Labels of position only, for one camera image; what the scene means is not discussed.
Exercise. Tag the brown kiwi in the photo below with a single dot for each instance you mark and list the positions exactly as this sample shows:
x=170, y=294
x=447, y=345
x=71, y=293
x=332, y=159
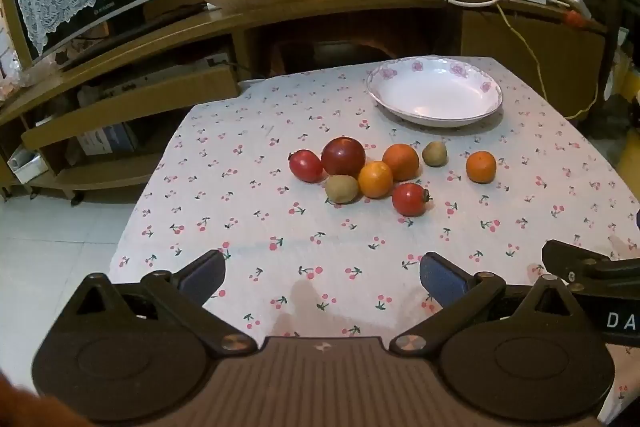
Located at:
x=341, y=189
x=434, y=154

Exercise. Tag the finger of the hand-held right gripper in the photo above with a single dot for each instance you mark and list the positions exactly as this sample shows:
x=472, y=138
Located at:
x=575, y=259

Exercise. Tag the red tomato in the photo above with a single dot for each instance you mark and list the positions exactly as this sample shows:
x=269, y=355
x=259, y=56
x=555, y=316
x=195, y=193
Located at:
x=409, y=200
x=306, y=166

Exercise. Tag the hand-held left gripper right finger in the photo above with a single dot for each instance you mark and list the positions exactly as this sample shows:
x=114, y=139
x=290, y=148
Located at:
x=442, y=281

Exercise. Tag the dark red apple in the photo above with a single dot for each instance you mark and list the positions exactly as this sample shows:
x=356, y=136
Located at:
x=343, y=156

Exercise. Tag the small orange tangerine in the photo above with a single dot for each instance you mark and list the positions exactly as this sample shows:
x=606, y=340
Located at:
x=481, y=167
x=375, y=180

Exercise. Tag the large orange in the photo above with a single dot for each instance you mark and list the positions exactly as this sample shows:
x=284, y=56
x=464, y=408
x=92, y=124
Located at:
x=401, y=161

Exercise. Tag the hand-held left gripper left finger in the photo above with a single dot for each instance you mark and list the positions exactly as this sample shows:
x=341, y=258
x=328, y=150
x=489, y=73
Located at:
x=204, y=278

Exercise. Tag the white floral plate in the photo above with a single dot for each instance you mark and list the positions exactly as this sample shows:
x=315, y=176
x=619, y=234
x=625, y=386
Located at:
x=434, y=93

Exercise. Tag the cherry print tablecloth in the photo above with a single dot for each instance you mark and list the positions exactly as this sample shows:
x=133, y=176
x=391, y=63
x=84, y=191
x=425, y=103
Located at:
x=250, y=217

